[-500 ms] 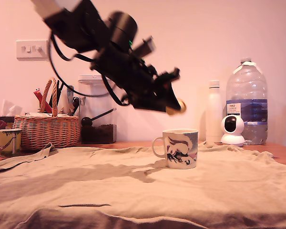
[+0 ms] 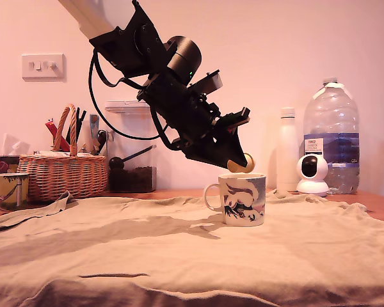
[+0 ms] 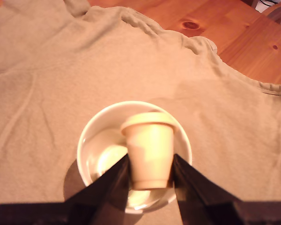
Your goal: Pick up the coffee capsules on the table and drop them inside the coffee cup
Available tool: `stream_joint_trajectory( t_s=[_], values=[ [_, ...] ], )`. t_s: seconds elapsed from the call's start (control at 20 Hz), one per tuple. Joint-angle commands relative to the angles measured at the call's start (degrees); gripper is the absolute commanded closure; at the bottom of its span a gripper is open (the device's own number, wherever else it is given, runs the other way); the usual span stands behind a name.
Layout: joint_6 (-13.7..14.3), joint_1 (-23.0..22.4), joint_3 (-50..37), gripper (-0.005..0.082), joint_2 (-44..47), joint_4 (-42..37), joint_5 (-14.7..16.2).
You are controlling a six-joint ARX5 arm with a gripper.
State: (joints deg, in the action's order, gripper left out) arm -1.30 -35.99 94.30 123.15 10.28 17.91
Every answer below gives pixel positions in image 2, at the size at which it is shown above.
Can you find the cream yellow coffee capsule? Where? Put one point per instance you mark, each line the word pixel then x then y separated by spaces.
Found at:
pixel 248 164

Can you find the clear coffee bean container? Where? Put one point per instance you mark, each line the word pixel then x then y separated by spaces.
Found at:
pixel 131 156

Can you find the black coffee scoop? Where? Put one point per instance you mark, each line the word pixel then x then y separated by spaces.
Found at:
pixel 116 162

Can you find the white insulated bottle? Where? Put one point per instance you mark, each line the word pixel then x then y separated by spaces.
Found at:
pixel 287 153

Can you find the white mug with creature print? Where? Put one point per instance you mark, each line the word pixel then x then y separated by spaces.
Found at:
pixel 243 198

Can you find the large clear water bottle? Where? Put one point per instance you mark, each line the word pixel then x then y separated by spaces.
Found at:
pixel 336 121

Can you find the blue sachet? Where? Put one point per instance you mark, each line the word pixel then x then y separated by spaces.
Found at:
pixel 94 128

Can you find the beige cloth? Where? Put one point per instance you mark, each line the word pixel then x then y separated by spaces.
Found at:
pixel 211 262

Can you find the black stick sachet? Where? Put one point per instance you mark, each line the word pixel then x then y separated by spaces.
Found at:
pixel 80 124
pixel 73 128

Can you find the red sachet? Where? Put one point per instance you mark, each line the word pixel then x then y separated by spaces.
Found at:
pixel 59 140

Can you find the white papers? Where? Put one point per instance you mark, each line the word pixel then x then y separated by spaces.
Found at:
pixel 57 153

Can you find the white paper tissue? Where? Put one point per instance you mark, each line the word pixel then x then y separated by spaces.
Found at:
pixel 16 147

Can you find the dark printed tissue box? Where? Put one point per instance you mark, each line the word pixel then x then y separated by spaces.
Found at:
pixel 3 165

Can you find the yellow-green mug with hammock print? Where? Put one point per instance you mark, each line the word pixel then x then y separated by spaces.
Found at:
pixel 6 192

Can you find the small white round camera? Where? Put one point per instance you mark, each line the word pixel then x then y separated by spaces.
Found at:
pixel 311 185

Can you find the white wall light switch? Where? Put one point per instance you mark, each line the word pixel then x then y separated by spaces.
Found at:
pixel 43 66

